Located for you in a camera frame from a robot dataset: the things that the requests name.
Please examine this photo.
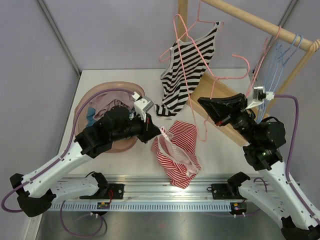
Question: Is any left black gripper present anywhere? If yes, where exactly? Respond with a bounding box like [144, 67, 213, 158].
[111, 110, 162, 143]

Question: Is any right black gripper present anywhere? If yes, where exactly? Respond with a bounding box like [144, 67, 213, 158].
[199, 93, 259, 145]

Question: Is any red striped tank top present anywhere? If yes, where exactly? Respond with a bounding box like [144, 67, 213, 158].
[151, 120, 202, 189]

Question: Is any mauve tank top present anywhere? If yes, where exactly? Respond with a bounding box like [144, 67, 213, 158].
[88, 91, 134, 120]

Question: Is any teal tank top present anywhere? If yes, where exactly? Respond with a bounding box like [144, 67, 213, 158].
[85, 106, 97, 127]

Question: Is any blue hanger of green top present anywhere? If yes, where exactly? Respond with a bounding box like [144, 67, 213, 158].
[259, 34, 304, 121]

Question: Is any pink hanger of red top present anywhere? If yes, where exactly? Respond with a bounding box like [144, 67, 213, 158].
[173, 13, 251, 142]

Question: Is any pink hanger of mauve top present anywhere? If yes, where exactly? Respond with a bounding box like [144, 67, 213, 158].
[245, 25, 282, 97]

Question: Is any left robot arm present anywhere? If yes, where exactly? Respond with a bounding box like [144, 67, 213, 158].
[10, 106, 161, 217]

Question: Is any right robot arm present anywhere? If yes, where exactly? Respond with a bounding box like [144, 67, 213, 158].
[197, 93, 320, 240]

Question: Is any black white striped tank top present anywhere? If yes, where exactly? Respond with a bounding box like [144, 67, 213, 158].
[153, 21, 223, 118]

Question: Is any pink hanger of black top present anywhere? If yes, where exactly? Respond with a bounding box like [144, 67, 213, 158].
[158, 0, 221, 63]

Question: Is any wooden clothes rack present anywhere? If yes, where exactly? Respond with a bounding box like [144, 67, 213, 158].
[177, 0, 320, 147]

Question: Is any pink plastic basin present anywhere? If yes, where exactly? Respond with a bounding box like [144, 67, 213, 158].
[73, 81, 149, 154]

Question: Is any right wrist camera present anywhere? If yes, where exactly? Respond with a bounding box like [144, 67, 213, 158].
[245, 86, 275, 110]

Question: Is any aluminium rail frame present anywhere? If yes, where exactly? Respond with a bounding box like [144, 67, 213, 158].
[33, 139, 306, 201]

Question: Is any white slotted cable duct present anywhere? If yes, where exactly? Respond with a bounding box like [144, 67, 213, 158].
[50, 201, 231, 213]

